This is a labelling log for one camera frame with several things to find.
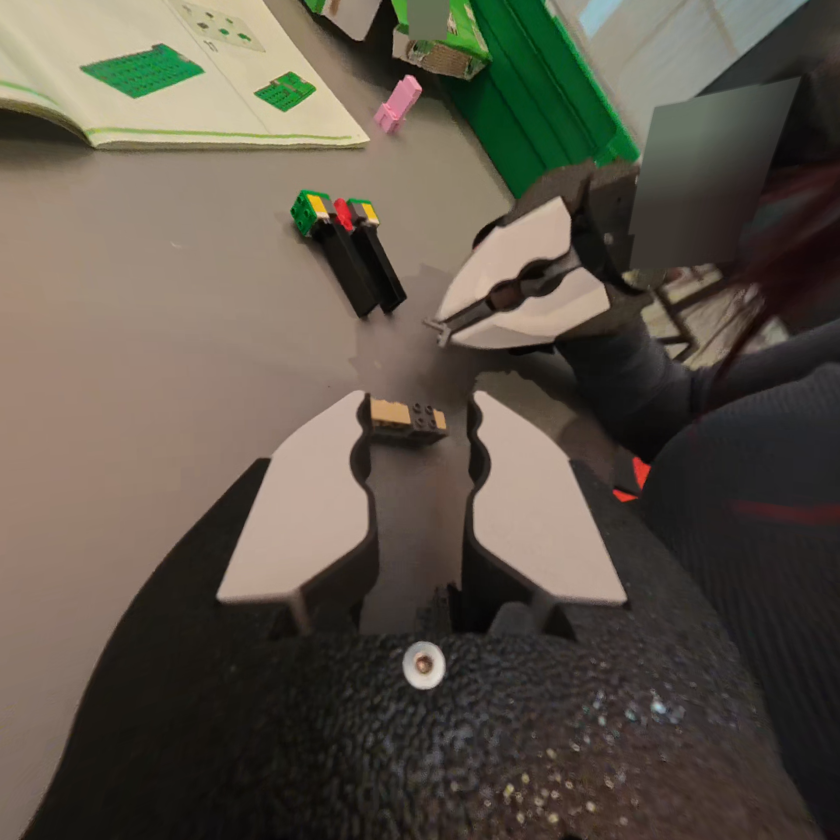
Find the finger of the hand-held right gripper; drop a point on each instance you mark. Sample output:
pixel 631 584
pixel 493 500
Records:
pixel 518 246
pixel 558 315

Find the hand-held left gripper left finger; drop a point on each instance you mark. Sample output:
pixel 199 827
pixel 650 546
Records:
pixel 308 512

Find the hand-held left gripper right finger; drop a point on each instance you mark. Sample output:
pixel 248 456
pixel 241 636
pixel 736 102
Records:
pixel 544 518

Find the tan and black brick assembly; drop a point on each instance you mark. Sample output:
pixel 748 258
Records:
pixel 410 420

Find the person's right forearm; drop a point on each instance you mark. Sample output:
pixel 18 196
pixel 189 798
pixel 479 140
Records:
pixel 630 387

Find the grey desk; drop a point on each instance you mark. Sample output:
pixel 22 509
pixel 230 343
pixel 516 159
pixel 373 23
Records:
pixel 131 328

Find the red fabric piece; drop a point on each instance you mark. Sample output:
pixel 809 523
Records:
pixel 631 479

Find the green plastic bin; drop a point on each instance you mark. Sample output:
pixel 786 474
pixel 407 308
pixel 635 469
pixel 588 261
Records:
pixel 538 111

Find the green and black brick assembly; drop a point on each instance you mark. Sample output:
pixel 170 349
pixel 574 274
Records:
pixel 348 256

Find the pink toy brick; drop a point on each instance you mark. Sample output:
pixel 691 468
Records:
pixel 398 105

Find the green cardboard box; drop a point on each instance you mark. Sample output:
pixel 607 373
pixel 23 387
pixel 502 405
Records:
pixel 453 49

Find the person's dark clothed torso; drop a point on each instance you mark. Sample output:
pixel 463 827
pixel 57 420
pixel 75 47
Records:
pixel 754 590

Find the open instruction booklet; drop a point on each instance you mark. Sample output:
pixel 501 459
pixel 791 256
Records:
pixel 164 65

